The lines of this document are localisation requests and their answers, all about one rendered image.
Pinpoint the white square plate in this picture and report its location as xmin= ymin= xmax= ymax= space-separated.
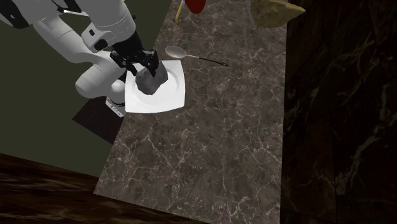
xmin=124 ymin=59 xmax=186 ymax=115

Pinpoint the dark robot stand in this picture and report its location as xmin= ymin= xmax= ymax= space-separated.
xmin=71 ymin=95 xmax=125 ymax=145

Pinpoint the silver spoon with black handle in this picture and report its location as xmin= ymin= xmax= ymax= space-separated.
xmin=165 ymin=45 xmax=229 ymax=67

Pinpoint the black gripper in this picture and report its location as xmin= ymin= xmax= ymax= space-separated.
xmin=109 ymin=31 xmax=160 ymax=78

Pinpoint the tan rock-shaped lump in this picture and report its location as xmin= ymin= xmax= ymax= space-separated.
xmin=250 ymin=0 xmax=306 ymax=29

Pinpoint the red round object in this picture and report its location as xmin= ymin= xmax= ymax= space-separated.
xmin=185 ymin=0 xmax=207 ymax=15

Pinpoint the grey rock-shaped lump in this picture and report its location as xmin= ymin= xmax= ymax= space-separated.
xmin=135 ymin=61 xmax=169 ymax=95

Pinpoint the yellow stick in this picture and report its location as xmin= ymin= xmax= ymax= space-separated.
xmin=174 ymin=0 xmax=185 ymax=24

